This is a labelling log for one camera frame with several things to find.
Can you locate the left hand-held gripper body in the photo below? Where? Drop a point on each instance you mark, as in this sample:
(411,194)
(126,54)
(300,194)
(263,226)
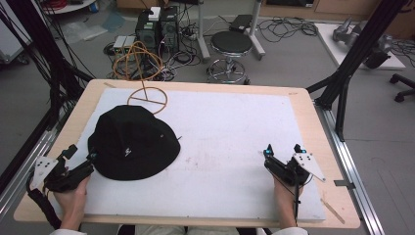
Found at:
(60,178)

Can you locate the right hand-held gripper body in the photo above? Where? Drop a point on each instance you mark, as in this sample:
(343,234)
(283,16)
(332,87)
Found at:
(293,171)

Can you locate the black bucket hat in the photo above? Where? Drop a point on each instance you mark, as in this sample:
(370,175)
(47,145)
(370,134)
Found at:
(130,140)

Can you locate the person's left hand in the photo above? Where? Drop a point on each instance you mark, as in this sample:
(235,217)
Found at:
(72,205)

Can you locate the person's right hand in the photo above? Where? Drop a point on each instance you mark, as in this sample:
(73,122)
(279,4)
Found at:
(287,202)

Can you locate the white foam mat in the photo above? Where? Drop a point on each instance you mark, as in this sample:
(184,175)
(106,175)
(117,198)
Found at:
(228,130)

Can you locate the thin wooden stick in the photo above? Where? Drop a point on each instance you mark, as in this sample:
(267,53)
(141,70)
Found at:
(332,211)

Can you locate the white platform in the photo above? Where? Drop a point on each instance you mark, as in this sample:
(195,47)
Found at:
(332,49)

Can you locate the white table leg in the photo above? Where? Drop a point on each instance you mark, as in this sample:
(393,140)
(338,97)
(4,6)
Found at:
(202,39)
(256,39)

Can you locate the black round stool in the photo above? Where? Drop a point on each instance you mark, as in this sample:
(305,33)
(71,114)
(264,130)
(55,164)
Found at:
(231,41)

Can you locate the white network device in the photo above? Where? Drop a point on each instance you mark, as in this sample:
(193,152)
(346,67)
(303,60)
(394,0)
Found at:
(123,42)

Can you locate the black office chair base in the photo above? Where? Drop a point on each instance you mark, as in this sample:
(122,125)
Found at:
(403,88)

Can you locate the clear plastic sheet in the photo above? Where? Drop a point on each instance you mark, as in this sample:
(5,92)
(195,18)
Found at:
(84,29)

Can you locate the black power box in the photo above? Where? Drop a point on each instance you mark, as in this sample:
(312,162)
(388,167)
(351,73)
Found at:
(241,23)

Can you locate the black computer tower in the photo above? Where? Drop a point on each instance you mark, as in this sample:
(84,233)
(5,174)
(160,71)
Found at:
(169,32)
(147,36)

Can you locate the small white box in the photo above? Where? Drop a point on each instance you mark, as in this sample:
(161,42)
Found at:
(154,13)

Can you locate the aluminium rail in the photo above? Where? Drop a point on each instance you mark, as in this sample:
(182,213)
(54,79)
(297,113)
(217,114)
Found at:
(355,182)
(29,163)

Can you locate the grey metal bracket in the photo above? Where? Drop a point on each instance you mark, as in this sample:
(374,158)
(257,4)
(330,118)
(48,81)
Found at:
(344,184)

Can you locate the black metal frame stand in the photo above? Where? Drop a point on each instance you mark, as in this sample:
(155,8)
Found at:
(49,55)
(355,55)

